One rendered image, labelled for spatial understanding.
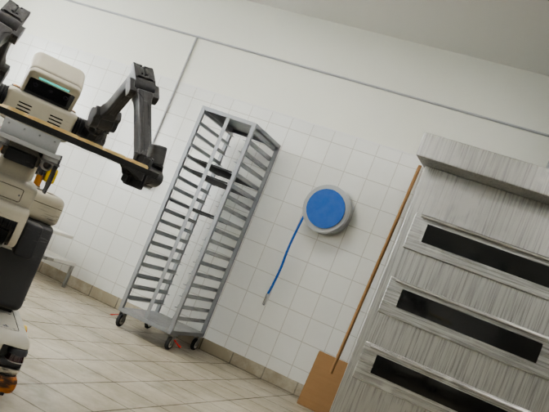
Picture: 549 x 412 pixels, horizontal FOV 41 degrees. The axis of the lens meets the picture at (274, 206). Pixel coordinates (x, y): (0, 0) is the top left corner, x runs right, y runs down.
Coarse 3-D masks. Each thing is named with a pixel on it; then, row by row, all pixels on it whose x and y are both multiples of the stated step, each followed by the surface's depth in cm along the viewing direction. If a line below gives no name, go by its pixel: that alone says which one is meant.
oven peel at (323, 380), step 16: (416, 176) 580; (400, 208) 575; (368, 288) 562; (352, 320) 557; (320, 352) 557; (320, 368) 553; (336, 368) 550; (320, 384) 549; (336, 384) 546; (304, 400) 549; (320, 400) 546
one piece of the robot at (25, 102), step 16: (0, 96) 280; (16, 96) 282; (32, 96) 284; (32, 112) 285; (48, 112) 287; (64, 112) 289; (64, 128) 290; (80, 128) 293; (16, 144) 284; (0, 160) 285; (0, 176) 283; (16, 176) 288; (0, 192) 284; (16, 192) 286; (32, 192) 288; (0, 208) 281; (16, 208) 283; (16, 224) 285; (16, 240) 286
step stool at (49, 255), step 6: (54, 228) 648; (60, 234) 634; (66, 234) 640; (48, 252) 658; (42, 258) 625; (48, 258) 631; (54, 258) 636; (60, 258) 645; (66, 264) 650; (72, 264) 653; (72, 270) 656; (66, 276) 655; (66, 282) 655
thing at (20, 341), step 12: (0, 312) 310; (12, 312) 320; (0, 324) 290; (12, 324) 299; (0, 336) 282; (12, 336) 285; (24, 336) 288; (0, 348) 282; (12, 348) 285; (24, 348) 286; (0, 360) 283; (12, 360) 285; (0, 372) 284; (12, 372) 286; (0, 384) 283; (12, 384) 285
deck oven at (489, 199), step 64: (448, 192) 473; (512, 192) 458; (448, 256) 462; (512, 256) 449; (384, 320) 470; (448, 320) 454; (512, 320) 444; (384, 384) 459; (448, 384) 447; (512, 384) 437
